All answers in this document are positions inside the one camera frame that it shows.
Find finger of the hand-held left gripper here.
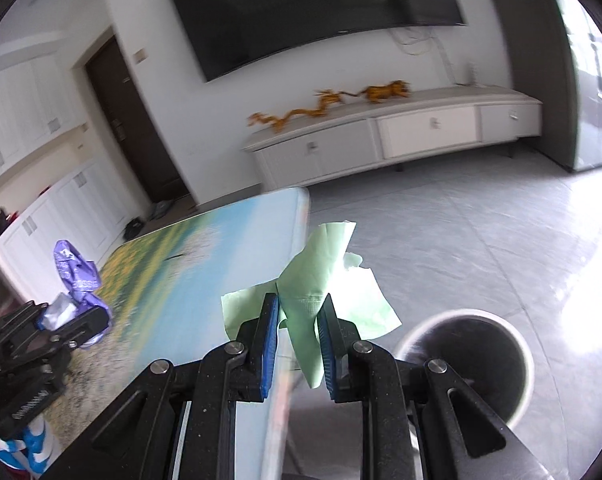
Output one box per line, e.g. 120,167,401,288
0,301,49,333
56,306,111,350

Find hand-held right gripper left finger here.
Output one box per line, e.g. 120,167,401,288
44,292,282,480

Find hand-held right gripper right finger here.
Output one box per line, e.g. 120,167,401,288
317,294,552,480

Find purple snack packet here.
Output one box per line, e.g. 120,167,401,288
38,240,113,332

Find green paper napkin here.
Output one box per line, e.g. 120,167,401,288
221,220,403,390

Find white round bin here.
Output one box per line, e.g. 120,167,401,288
395,308,536,431

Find landscape print table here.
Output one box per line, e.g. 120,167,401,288
41,186,312,480

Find dark brown door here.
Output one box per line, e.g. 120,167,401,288
84,35,190,204

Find golden dragon ornament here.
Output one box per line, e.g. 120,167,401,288
247,89,347,135

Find white television cabinet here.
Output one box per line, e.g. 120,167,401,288
242,85,542,194

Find golden tiger ornament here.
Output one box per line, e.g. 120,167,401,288
345,80,413,105

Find grey refrigerator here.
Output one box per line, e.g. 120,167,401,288
563,0,602,173

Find white wall cupboards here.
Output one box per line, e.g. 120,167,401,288
0,52,129,306

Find thin wall cables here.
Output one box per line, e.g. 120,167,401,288
391,25,474,86

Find black wall television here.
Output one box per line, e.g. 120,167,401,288
162,0,468,83

